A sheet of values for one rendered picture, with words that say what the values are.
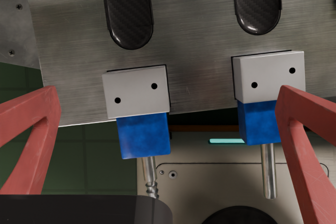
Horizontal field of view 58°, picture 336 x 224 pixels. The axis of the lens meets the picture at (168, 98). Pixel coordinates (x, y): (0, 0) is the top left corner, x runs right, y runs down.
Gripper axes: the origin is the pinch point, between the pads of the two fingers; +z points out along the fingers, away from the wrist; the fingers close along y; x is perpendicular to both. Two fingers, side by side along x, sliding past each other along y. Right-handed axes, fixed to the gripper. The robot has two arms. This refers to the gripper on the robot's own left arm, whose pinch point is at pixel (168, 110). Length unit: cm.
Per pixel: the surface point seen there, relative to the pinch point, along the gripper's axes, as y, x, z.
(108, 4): 5.0, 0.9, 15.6
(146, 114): 1.7, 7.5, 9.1
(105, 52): 5.3, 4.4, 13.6
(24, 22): 14.6, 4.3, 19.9
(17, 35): 15.5, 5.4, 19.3
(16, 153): 58, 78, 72
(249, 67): -6.3, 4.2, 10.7
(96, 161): 27, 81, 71
